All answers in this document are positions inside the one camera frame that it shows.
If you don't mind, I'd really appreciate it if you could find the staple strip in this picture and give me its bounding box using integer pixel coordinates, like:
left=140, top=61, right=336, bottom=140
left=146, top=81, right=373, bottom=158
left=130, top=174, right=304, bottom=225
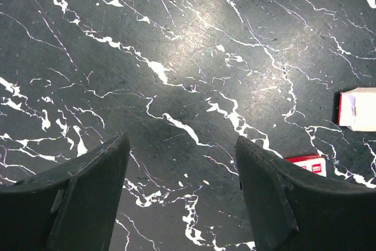
left=338, top=88, right=376, bottom=132

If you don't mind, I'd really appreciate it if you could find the red staple box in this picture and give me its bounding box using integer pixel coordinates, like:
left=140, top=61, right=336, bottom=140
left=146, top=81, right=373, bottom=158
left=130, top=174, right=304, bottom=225
left=286, top=154, right=327, bottom=177

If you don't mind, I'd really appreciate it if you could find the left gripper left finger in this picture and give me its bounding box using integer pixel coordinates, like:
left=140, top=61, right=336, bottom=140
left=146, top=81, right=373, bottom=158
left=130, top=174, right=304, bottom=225
left=1, top=133, right=130, bottom=250

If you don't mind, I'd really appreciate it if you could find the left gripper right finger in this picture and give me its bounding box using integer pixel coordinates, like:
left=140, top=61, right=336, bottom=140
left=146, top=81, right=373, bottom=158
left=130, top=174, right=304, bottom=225
left=236, top=137, right=375, bottom=250

